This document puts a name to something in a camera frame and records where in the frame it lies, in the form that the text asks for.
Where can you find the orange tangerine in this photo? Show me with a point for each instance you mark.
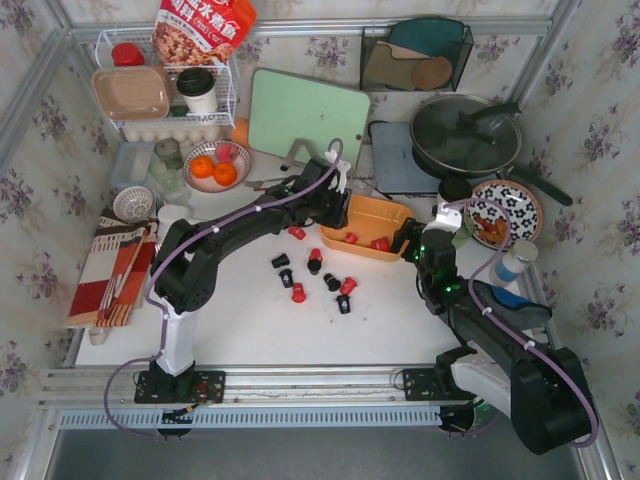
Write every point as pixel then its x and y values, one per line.
pixel 202 167
pixel 225 174

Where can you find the orange plastic storage basket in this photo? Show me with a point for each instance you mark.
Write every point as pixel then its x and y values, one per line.
pixel 369 218

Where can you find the fried food pieces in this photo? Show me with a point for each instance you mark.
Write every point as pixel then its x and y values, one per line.
pixel 491 232

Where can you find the metal cutting board stand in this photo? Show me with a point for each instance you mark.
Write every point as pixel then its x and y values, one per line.
pixel 290 160

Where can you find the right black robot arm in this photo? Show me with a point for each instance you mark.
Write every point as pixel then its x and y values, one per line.
pixel 549 400

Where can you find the flower patterned plate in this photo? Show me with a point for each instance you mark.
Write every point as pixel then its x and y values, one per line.
pixel 524 210

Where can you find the white wire rack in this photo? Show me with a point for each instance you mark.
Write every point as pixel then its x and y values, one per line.
pixel 226 76

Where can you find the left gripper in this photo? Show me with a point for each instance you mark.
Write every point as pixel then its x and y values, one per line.
pixel 337 209

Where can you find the camera mount white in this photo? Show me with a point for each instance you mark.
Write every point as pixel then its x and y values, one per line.
pixel 447 219
pixel 338 182

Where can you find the black frying pan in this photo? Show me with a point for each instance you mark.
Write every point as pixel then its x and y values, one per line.
pixel 545 187

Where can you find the black capsule numbered four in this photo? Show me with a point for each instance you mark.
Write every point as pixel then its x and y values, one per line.
pixel 286 276
pixel 344 304

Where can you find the green cutting board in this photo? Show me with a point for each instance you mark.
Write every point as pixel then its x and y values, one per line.
pixel 286 107

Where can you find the pink peach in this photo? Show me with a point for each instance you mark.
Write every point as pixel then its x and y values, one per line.
pixel 226 152

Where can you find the left camera mount white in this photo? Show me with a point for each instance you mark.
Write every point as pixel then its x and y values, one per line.
pixel 338 182

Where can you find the pale green glass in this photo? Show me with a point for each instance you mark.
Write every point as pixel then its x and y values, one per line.
pixel 170 184

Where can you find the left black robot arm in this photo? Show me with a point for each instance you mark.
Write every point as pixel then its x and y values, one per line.
pixel 184 272

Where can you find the pink fruit bowl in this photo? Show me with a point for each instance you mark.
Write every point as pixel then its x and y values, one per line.
pixel 209 185

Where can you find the clear bottle blue label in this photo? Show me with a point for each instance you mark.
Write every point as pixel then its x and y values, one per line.
pixel 514 262

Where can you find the grey induction cooker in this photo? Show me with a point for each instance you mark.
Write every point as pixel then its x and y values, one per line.
pixel 395 169

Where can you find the right camera mount white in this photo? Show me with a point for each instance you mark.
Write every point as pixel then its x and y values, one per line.
pixel 447 219

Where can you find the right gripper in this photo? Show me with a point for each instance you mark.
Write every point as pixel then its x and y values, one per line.
pixel 407 239

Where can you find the jar with black lid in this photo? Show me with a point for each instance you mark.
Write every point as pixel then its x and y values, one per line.
pixel 452 189

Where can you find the glass pan lid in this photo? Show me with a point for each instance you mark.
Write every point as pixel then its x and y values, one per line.
pixel 465 132

